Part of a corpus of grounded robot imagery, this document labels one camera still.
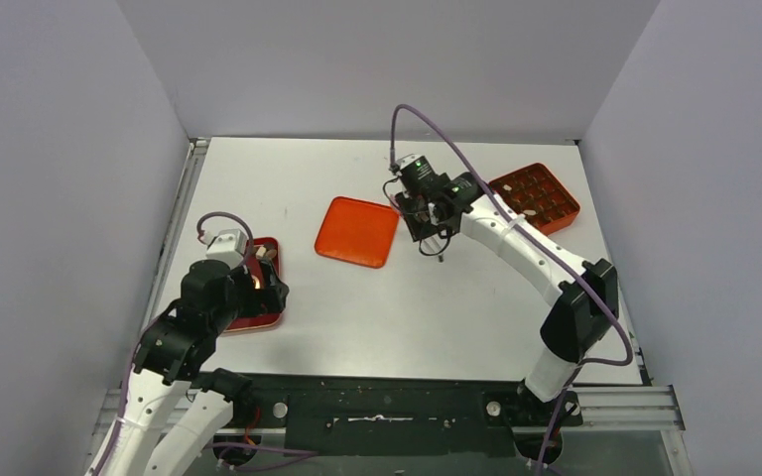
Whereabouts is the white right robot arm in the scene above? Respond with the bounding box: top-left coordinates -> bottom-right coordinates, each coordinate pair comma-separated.
391,155 -> 618,423

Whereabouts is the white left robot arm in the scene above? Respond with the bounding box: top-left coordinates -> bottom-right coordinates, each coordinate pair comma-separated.
86,256 -> 289,475

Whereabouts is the red chocolate tray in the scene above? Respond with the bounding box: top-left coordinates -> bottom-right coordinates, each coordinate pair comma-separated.
223,237 -> 282,335

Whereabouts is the orange compartment chocolate box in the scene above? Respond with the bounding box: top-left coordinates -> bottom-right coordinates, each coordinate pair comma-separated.
488,163 -> 580,236

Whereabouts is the orange box lid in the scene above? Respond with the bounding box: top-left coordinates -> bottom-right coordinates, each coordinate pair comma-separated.
314,196 -> 400,269

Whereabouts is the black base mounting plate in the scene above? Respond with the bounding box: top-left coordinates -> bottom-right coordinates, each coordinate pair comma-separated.
192,370 -> 583,457

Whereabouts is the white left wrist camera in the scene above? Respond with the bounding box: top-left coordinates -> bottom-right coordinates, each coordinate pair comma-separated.
198,229 -> 254,270

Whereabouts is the aluminium table edge rail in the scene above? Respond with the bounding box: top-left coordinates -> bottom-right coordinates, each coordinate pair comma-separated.
154,137 -> 211,288

